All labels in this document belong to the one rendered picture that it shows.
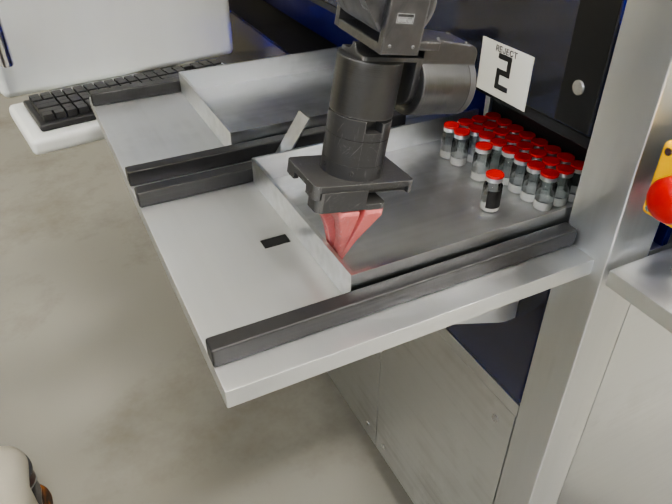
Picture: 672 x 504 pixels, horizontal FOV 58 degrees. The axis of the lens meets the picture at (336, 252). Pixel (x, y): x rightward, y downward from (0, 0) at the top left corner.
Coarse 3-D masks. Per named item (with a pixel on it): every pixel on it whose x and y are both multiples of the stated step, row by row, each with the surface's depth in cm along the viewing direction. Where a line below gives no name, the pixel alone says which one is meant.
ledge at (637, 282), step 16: (656, 256) 64; (624, 272) 62; (640, 272) 62; (656, 272) 62; (624, 288) 61; (640, 288) 60; (656, 288) 60; (640, 304) 60; (656, 304) 58; (656, 320) 58
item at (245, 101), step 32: (256, 64) 104; (288, 64) 107; (320, 64) 109; (192, 96) 95; (224, 96) 99; (256, 96) 99; (288, 96) 99; (320, 96) 99; (224, 128) 82; (256, 128) 82; (288, 128) 84
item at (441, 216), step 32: (416, 128) 83; (256, 160) 74; (416, 160) 81; (448, 160) 81; (288, 192) 74; (384, 192) 74; (416, 192) 74; (448, 192) 74; (480, 192) 74; (288, 224) 68; (320, 224) 68; (384, 224) 68; (416, 224) 68; (448, 224) 68; (480, 224) 68; (512, 224) 62; (544, 224) 65; (320, 256) 62; (352, 256) 64; (384, 256) 64; (416, 256) 58; (448, 256) 60; (352, 288) 57
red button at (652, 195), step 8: (656, 184) 51; (664, 184) 50; (648, 192) 52; (656, 192) 50; (664, 192) 50; (648, 200) 52; (656, 200) 51; (664, 200) 50; (648, 208) 52; (656, 208) 51; (664, 208) 50; (656, 216) 51; (664, 216) 50
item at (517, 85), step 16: (496, 48) 68; (512, 48) 66; (480, 64) 71; (496, 64) 69; (512, 64) 67; (528, 64) 64; (480, 80) 72; (512, 80) 67; (528, 80) 65; (496, 96) 70; (512, 96) 68
